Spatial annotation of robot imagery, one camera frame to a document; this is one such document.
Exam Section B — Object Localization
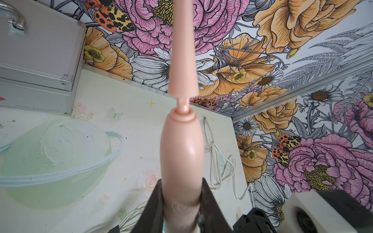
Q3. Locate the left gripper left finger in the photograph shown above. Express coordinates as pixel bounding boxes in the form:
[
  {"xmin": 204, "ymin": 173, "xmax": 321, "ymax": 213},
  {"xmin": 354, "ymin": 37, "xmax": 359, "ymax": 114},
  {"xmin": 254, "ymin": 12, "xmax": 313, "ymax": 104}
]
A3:
[{"xmin": 131, "ymin": 180, "xmax": 164, "ymax": 233}]

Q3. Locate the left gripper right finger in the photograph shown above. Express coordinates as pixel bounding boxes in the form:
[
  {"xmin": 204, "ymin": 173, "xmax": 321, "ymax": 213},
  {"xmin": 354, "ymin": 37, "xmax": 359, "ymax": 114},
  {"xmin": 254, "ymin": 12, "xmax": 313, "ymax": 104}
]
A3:
[{"xmin": 199, "ymin": 178, "xmax": 232, "ymax": 233}]

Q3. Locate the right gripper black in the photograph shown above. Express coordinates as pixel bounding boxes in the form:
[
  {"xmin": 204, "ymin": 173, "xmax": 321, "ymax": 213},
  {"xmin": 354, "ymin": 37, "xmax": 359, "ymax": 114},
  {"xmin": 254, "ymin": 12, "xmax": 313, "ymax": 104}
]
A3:
[{"xmin": 233, "ymin": 208, "xmax": 277, "ymax": 233}]

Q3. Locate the pink electric toothbrush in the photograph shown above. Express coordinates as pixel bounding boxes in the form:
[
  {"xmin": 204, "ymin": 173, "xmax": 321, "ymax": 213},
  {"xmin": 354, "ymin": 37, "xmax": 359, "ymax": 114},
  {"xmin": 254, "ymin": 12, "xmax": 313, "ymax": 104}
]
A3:
[{"xmin": 160, "ymin": 1, "xmax": 204, "ymax": 233}]

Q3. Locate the silver metal first-aid case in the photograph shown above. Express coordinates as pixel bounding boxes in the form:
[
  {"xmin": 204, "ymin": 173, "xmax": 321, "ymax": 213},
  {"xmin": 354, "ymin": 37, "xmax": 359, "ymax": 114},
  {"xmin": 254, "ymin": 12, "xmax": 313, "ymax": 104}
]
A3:
[{"xmin": 1, "ymin": 1, "xmax": 86, "ymax": 115}]

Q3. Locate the white power strip cord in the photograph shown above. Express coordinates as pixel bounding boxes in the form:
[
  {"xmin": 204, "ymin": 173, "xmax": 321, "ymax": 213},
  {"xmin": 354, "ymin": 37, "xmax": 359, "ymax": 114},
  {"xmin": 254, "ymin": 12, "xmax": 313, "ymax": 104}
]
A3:
[{"xmin": 200, "ymin": 116, "xmax": 253, "ymax": 202}]

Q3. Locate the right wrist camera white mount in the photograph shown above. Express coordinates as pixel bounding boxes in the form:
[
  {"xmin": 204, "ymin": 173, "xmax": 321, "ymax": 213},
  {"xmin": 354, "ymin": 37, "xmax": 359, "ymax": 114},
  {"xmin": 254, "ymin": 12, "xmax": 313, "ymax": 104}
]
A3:
[{"xmin": 277, "ymin": 189, "xmax": 373, "ymax": 233}]

